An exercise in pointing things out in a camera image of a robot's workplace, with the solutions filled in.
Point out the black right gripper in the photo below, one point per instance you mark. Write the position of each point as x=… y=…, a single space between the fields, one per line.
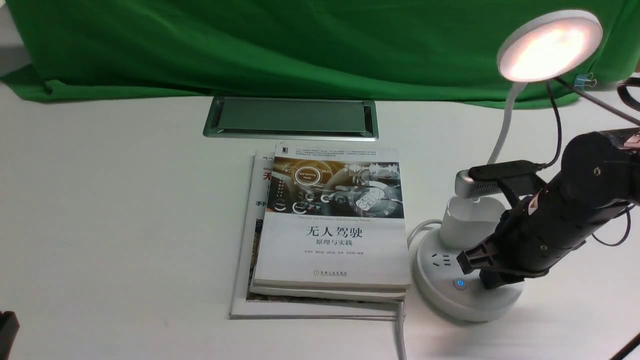
x=533 y=237

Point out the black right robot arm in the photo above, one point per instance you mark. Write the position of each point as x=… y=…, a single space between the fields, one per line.
x=598 y=179

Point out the white round desk lamp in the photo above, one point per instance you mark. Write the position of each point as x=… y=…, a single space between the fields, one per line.
x=548 y=45

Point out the middle white book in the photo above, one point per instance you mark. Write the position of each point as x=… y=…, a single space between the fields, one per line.
x=320 y=294

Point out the white self-driving textbook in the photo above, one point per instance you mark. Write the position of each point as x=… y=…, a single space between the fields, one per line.
x=332 y=220

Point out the blue binder clip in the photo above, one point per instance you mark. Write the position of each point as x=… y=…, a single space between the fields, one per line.
x=585 y=80

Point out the green backdrop cloth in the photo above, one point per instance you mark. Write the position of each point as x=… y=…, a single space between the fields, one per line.
x=410 y=50

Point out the large bottom magazine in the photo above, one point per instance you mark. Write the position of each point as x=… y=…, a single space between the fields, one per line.
x=248 y=305

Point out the black object at left edge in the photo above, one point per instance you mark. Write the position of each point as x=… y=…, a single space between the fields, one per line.
x=9 y=327

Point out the silver desk cable hatch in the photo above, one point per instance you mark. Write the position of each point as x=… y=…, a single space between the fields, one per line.
x=295 y=119

